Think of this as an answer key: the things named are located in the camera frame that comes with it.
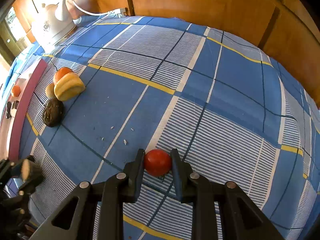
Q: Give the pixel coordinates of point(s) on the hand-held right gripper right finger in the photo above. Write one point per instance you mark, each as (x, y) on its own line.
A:
(176, 177)

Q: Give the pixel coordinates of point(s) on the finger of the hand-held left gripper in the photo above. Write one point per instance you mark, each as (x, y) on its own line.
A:
(28, 188)
(16, 170)

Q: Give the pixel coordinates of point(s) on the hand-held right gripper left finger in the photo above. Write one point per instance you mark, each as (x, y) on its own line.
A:
(140, 180)

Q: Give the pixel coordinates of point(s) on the large bark-covered log piece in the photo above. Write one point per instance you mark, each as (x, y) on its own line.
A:
(31, 171)

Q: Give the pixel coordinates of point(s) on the red tomato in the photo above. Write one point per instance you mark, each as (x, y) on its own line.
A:
(157, 162)

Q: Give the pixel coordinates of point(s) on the small yellow white piece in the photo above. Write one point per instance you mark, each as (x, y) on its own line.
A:
(15, 107)

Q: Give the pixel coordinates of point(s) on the white tray with pink rim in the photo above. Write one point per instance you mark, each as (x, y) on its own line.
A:
(27, 97)

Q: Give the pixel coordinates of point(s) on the orange mandarin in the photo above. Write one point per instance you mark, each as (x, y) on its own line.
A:
(15, 90)
(61, 73)

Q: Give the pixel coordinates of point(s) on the tan round fruit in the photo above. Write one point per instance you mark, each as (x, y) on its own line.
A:
(50, 90)

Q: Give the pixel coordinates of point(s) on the glass door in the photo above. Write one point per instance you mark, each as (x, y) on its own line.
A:
(12, 27)

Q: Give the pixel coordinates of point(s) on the white ceramic electric kettle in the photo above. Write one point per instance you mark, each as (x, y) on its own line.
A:
(50, 27)

